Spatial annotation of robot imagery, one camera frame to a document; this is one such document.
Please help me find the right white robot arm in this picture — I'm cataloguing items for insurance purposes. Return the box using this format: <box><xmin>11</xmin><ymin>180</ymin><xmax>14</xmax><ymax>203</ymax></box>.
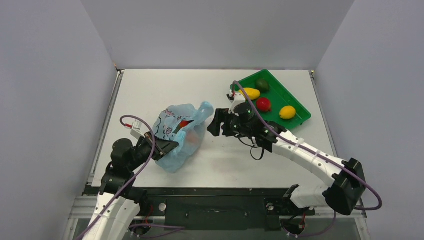
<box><xmin>207</xmin><ymin>102</ymin><xmax>366</xmax><ymax>216</ymax></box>

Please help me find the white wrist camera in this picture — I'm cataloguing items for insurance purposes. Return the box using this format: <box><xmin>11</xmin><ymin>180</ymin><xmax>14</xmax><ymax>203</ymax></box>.
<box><xmin>226</xmin><ymin>92</ymin><xmax>246</xmax><ymax>114</ymax></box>
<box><xmin>130</xmin><ymin>119</ymin><xmax>146</xmax><ymax>140</ymax></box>

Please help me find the purple cable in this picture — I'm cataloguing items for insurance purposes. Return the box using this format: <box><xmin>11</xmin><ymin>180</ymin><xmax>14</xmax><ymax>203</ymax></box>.
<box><xmin>75</xmin><ymin>114</ymin><xmax>186</xmax><ymax>240</ymax></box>
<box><xmin>231</xmin><ymin>80</ymin><xmax>383</xmax><ymax>238</ymax></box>

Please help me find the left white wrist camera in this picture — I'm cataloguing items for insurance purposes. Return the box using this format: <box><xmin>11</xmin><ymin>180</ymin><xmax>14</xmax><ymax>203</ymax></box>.
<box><xmin>130</xmin><ymin>119</ymin><xmax>146</xmax><ymax>140</ymax></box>

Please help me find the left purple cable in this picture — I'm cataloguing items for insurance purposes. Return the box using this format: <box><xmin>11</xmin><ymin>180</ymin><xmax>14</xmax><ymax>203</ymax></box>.
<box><xmin>75</xmin><ymin>114</ymin><xmax>186</xmax><ymax>240</ymax></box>

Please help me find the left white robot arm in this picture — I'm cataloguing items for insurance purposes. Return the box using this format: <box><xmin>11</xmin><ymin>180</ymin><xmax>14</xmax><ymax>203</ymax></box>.
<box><xmin>77</xmin><ymin>132</ymin><xmax>179</xmax><ymax>240</ymax></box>

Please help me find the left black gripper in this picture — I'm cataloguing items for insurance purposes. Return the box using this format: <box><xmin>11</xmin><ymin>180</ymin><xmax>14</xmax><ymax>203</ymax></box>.
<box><xmin>128</xmin><ymin>131</ymin><xmax>179</xmax><ymax>171</ymax></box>

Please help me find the orange fake peach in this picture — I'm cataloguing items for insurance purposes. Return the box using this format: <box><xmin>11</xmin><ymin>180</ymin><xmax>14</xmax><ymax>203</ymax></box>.
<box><xmin>186</xmin><ymin>130</ymin><xmax>204</xmax><ymax>151</ymax></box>

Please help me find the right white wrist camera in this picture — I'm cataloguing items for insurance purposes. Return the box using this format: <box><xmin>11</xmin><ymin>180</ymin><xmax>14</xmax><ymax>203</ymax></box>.
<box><xmin>226</xmin><ymin>92</ymin><xmax>246</xmax><ymax>114</ymax></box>

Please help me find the green plastic tray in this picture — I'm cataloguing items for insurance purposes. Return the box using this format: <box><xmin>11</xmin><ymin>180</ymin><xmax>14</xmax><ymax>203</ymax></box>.
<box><xmin>238</xmin><ymin>69</ymin><xmax>314</xmax><ymax>130</ymax></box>

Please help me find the yellow fake mango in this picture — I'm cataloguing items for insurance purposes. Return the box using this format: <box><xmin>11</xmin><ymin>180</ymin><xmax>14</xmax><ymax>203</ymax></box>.
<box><xmin>238</xmin><ymin>87</ymin><xmax>261</xmax><ymax>101</ymax></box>

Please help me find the red orange fake mango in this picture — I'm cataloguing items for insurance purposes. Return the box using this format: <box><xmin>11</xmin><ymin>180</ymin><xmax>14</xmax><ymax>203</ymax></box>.
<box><xmin>174</xmin><ymin>120</ymin><xmax>193</xmax><ymax>134</ymax></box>

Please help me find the dark green fake avocado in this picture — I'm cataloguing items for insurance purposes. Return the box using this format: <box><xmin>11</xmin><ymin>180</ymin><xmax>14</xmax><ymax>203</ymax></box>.
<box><xmin>254</xmin><ymin>78</ymin><xmax>270</xmax><ymax>93</ymax></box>

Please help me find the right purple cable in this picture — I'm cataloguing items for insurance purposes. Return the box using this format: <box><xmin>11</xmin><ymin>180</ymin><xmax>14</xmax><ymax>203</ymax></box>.
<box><xmin>231</xmin><ymin>80</ymin><xmax>383</xmax><ymax>238</ymax></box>

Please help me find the light blue plastic bag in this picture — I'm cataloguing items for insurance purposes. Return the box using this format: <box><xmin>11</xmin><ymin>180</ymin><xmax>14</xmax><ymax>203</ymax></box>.
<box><xmin>153</xmin><ymin>101</ymin><xmax>215</xmax><ymax>173</ymax></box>

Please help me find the yellow fake lemon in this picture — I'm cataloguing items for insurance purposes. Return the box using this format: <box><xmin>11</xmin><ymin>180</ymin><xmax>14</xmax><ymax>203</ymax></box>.
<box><xmin>279</xmin><ymin>105</ymin><xmax>297</xmax><ymax>120</ymax></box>

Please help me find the red fake apple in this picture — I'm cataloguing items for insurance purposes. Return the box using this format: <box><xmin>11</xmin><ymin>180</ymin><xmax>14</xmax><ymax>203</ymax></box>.
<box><xmin>255</xmin><ymin>97</ymin><xmax>272</xmax><ymax>113</ymax></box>

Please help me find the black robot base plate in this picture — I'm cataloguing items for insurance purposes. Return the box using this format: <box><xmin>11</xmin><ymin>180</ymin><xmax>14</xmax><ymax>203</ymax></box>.
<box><xmin>82</xmin><ymin>186</ymin><xmax>316</xmax><ymax>232</ymax></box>

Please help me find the aluminium frame rail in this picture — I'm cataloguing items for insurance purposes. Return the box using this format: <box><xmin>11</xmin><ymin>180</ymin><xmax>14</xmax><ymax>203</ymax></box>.
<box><xmin>68</xmin><ymin>194</ymin><xmax>368</xmax><ymax>220</ymax></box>

